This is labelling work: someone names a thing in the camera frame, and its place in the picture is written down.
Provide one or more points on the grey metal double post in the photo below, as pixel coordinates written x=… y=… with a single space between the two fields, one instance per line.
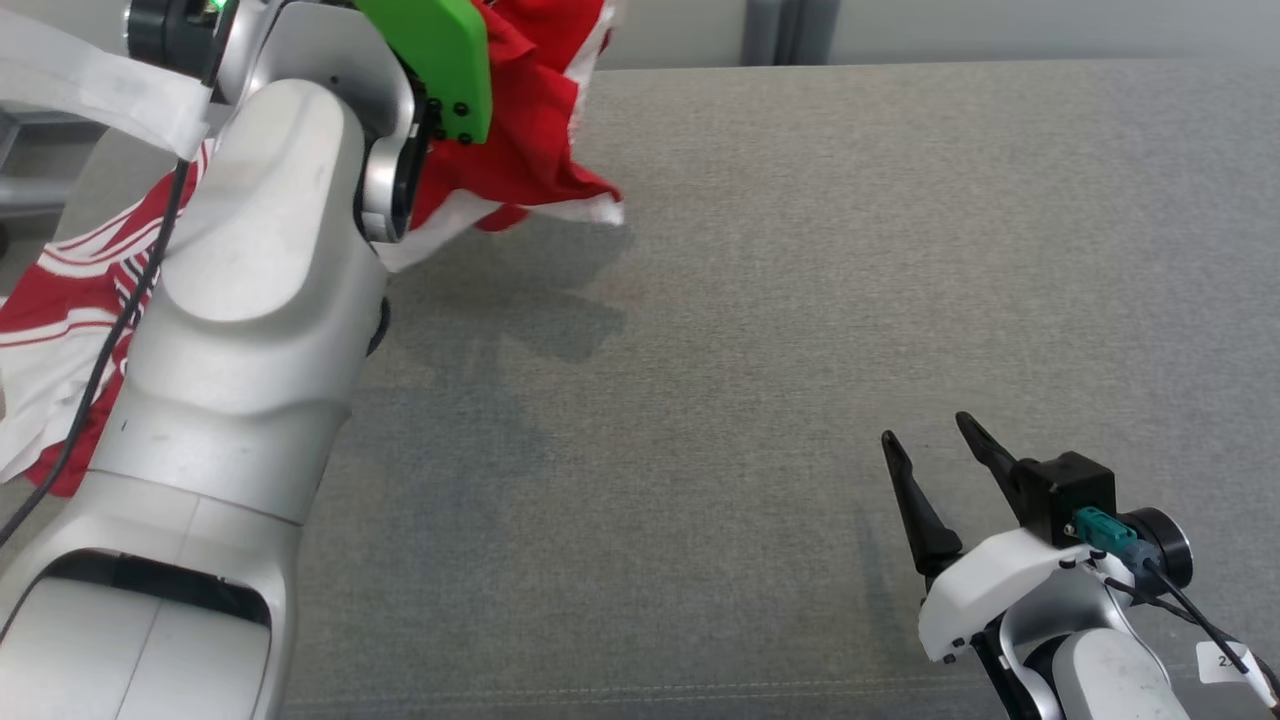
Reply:
x=790 y=30

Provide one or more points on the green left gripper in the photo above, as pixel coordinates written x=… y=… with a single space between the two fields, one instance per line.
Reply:
x=440 y=50

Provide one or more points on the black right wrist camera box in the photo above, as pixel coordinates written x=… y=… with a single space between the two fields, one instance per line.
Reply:
x=1070 y=485

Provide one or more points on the red and white jersey shirt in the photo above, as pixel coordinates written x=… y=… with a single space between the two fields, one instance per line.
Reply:
x=530 y=130

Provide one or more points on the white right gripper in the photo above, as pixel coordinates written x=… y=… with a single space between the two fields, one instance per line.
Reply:
x=985 y=590

